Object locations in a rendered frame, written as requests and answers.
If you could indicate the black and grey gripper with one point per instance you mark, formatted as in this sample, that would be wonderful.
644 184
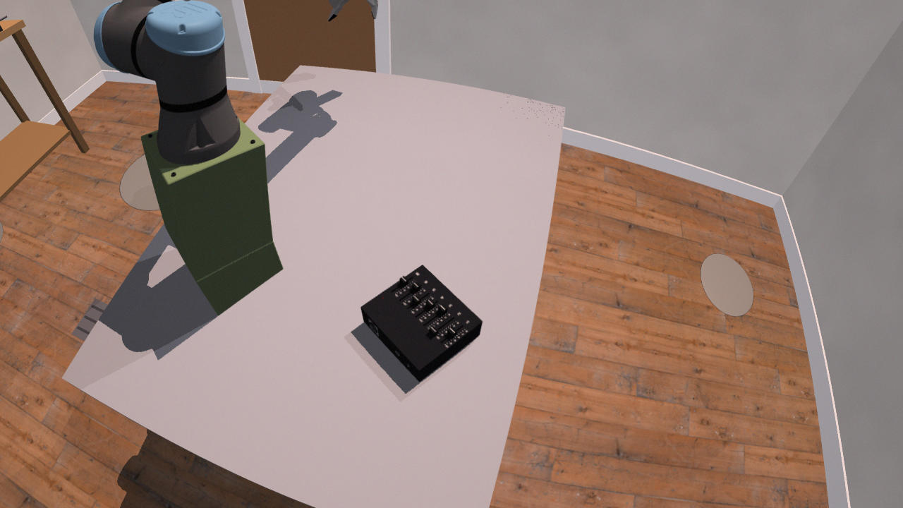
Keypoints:
338 5

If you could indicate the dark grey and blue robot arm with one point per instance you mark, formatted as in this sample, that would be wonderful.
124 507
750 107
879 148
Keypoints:
179 44

